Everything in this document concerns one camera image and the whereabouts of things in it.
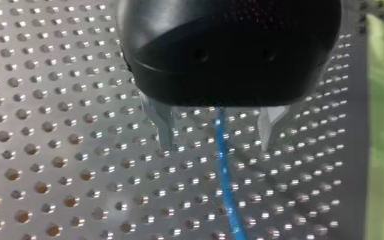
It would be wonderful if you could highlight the blue cable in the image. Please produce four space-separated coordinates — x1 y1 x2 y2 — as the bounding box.
213 107 248 240

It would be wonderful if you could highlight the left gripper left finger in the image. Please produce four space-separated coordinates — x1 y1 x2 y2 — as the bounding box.
139 91 178 152

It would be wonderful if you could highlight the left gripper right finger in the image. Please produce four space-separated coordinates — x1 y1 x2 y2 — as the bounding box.
257 105 292 153

